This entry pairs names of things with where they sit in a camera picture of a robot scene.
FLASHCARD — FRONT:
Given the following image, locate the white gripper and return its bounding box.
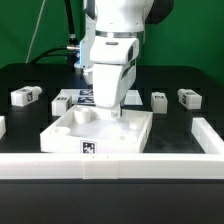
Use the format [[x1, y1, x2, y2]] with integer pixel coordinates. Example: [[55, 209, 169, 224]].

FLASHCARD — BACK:
[[90, 36, 139, 118]]

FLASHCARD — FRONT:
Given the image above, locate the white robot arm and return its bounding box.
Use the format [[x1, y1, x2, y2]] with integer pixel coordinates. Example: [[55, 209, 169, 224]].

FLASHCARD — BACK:
[[75, 0, 174, 118]]

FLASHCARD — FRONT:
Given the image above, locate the white thin cable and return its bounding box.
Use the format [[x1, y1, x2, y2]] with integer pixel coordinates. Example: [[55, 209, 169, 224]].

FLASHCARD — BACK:
[[25, 0, 47, 64]]

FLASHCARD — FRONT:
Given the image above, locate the black cable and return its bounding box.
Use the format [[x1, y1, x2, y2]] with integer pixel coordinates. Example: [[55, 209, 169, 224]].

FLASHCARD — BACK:
[[29, 0, 82, 64]]

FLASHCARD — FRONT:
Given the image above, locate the white marker sheet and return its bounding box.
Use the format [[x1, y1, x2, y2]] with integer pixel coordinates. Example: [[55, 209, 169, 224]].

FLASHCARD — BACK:
[[59, 89, 142, 105]]

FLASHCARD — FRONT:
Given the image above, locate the white square tabletop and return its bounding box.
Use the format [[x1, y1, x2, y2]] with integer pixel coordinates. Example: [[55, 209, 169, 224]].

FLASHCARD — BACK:
[[40, 105, 153, 154]]

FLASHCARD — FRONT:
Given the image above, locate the white U-shaped obstacle fence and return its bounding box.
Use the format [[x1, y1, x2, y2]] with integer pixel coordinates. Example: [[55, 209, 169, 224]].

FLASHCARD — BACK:
[[0, 115, 224, 180]]

